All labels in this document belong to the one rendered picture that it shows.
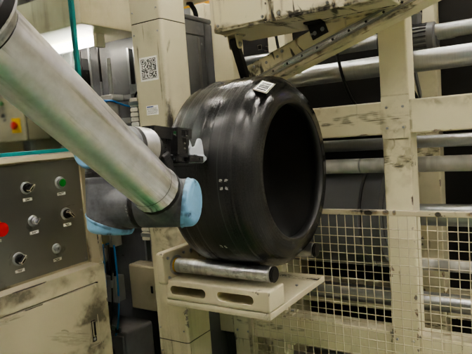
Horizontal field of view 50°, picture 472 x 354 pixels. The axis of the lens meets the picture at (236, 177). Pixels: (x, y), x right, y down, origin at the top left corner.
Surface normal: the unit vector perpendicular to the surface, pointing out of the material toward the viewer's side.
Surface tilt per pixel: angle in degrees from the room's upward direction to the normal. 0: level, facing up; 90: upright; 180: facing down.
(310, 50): 90
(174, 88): 90
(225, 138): 67
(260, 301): 90
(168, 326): 90
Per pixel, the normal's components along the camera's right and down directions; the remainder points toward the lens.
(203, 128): -0.51, -0.39
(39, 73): 0.77, 0.38
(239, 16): -0.54, 0.11
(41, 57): 0.92, 0.05
